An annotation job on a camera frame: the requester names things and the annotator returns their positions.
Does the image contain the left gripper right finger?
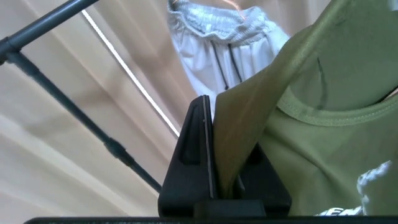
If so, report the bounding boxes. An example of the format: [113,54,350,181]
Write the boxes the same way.
[238,142,292,218]

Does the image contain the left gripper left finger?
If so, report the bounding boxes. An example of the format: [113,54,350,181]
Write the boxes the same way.
[157,95,218,218]

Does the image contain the green shirt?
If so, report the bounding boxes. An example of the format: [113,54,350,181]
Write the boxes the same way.
[213,0,398,217]

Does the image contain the pink clothes hanger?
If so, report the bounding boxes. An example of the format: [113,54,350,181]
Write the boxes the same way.
[222,0,246,21]

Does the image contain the black clothes rack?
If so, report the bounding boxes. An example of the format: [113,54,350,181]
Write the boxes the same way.
[0,0,163,194]

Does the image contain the pale grey shorts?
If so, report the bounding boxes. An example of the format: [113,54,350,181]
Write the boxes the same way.
[167,0,292,119]

